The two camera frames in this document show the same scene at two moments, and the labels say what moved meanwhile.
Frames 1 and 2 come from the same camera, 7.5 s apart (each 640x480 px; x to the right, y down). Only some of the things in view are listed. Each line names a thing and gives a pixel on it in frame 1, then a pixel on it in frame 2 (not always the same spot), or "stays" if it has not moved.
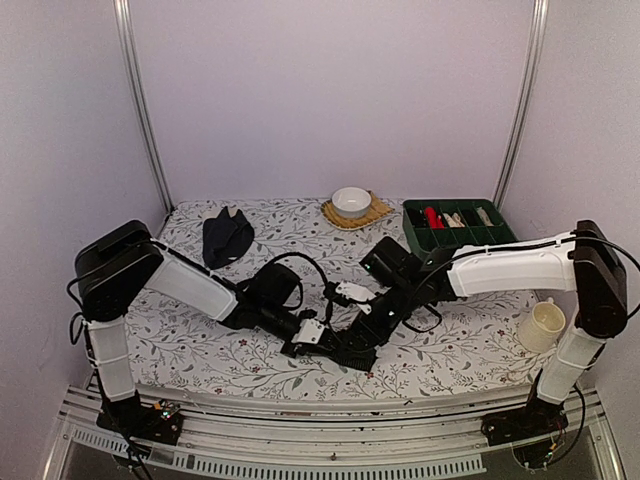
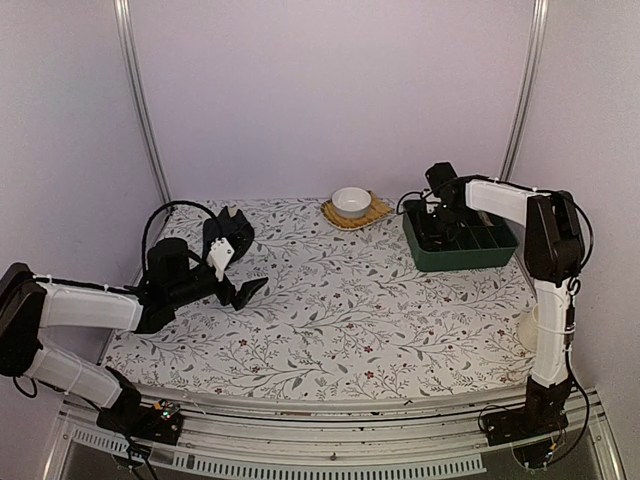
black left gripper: (301, 349) -> (227, 296)
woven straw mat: (377, 210) stays
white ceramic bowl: (351, 202) stays
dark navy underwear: (226, 238) stays
